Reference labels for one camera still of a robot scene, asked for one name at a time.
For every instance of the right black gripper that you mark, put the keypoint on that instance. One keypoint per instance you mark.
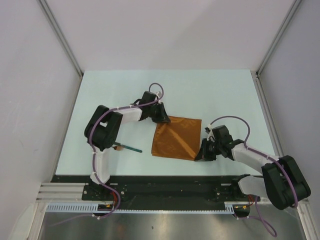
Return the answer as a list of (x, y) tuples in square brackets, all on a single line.
[(203, 154)]

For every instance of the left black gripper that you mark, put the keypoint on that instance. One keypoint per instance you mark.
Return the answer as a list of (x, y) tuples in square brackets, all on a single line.
[(162, 117)]

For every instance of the orange cloth napkin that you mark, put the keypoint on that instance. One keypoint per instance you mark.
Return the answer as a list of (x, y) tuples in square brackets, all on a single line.
[(179, 139)]

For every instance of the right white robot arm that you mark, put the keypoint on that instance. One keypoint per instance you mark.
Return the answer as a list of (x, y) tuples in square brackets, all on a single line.
[(281, 181)]

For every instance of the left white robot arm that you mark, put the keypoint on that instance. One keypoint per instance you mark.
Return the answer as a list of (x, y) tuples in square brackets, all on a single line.
[(103, 128)]

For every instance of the white slotted cable duct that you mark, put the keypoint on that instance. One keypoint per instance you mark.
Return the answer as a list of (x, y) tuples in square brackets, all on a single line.
[(72, 207)]

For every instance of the right aluminium side rail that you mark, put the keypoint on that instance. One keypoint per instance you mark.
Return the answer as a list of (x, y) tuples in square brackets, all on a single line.
[(275, 140)]

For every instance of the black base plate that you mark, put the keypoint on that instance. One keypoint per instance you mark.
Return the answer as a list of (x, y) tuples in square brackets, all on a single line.
[(241, 209)]

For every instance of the aluminium front rail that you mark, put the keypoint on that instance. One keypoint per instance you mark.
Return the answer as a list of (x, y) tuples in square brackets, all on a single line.
[(60, 192)]

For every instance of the left aluminium corner post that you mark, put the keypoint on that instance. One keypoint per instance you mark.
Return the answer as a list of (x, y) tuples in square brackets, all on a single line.
[(55, 26)]

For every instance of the aluminium corner post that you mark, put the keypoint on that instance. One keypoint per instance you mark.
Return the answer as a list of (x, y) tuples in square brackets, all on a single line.
[(55, 26), (279, 35)]

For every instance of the right aluminium corner post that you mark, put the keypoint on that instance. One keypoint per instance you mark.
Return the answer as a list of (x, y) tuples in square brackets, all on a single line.
[(279, 35)]

